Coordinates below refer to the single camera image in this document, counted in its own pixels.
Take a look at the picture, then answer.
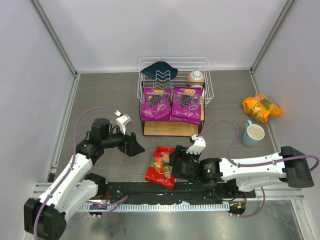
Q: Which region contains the red fruit candy bag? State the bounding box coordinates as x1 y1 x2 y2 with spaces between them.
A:
145 146 177 190

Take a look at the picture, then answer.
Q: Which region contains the purple blackcurrant candy bag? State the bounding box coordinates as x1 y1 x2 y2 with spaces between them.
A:
140 87 171 122

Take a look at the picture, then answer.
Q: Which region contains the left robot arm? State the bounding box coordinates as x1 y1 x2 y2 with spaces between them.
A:
23 114 145 240

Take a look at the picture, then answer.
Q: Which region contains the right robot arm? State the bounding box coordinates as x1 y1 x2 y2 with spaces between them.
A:
169 145 315 193

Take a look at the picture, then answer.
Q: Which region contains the black wooden two-tier shelf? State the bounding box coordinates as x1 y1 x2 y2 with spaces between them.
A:
139 84 205 137

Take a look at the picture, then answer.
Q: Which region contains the orange candy bag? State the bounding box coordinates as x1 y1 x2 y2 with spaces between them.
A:
242 93 283 124

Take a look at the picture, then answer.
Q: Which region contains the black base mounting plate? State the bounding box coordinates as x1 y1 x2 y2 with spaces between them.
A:
92 180 256 205

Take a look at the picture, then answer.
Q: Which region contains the light blue mug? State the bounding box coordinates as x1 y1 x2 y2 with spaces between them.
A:
242 120 265 147

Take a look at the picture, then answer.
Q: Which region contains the dark blue leaf plate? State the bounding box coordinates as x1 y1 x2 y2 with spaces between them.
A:
140 61 178 82

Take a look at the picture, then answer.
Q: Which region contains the pink patterned bowl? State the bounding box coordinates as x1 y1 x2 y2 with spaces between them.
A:
186 70 205 87

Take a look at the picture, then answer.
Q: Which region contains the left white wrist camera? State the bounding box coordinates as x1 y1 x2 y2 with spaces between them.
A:
114 110 132 135

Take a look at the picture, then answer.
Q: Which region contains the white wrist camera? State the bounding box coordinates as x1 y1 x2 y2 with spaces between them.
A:
114 110 132 135
186 135 206 155

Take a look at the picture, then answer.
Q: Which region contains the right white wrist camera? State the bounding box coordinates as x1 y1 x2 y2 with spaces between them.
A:
186 135 206 155

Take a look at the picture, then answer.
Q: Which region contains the white slotted cable duct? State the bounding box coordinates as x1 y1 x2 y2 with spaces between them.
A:
79 201 230 214

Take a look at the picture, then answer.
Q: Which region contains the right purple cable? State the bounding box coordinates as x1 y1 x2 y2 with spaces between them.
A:
197 120 320 218

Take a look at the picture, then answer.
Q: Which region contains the purple cable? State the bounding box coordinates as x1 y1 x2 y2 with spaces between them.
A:
33 107 129 240
197 120 320 218

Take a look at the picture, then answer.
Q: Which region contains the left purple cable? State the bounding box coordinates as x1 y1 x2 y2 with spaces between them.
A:
33 107 129 240

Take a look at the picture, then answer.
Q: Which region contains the white wire dish rack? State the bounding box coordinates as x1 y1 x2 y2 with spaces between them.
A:
136 56 214 106

